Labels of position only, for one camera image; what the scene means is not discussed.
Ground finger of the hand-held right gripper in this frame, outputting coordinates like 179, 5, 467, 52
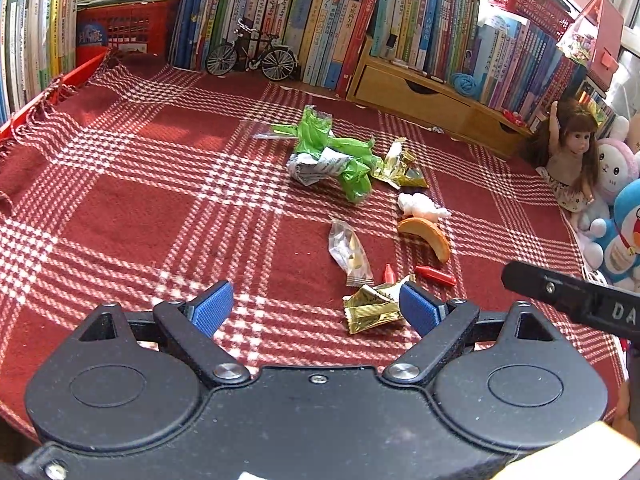
501, 259, 640, 342

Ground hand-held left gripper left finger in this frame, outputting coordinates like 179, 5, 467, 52
75, 280, 251, 387

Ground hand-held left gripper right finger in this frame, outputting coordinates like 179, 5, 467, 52
382, 280, 556, 387

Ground small gold wrapper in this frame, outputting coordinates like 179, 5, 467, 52
343, 281, 417, 335

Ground clear plastic wrapper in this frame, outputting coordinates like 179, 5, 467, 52
251, 121, 297, 141
328, 219, 374, 287

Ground green snack wrapper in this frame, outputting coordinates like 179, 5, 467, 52
294, 105, 382, 205

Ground row of upright books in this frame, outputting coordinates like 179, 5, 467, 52
0, 0, 82, 127
170, 0, 382, 101
575, 77, 619, 132
372, 0, 589, 127

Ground long red tube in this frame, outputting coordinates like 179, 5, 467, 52
414, 265, 457, 287

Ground orange curved peel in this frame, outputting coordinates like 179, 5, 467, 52
397, 217, 452, 264

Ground blue cat plush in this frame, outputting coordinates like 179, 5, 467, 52
582, 177, 640, 292

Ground white crumpled tissue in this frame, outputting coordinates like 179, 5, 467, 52
398, 193, 452, 222

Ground red plaid blanket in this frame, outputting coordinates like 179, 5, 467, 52
0, 50, 629, 441

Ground white pink bunny plush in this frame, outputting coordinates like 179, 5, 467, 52
592, 115, 640, 207

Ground long-haired doll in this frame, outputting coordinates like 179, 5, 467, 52
537, 100, 602, 214

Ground gold snack wrapper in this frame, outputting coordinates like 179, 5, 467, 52
371, 138, 430, 190

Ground crumpled printed paper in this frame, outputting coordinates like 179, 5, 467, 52
287, 152, 352, 189

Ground wooden drawer organizer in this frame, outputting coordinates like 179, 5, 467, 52
346, 40, 536, 159

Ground blue knitted item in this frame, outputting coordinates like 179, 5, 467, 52
450, 72, 481, 99

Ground miniature black bicycle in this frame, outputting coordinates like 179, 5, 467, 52
206, 19, 297, 82

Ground red toy machine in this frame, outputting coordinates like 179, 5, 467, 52
556, 0, 626, 74

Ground red plastic crate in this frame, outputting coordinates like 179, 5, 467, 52
75, 0, 182, 69

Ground red plastic basket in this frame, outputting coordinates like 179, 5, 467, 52
489, 0, 576, 42

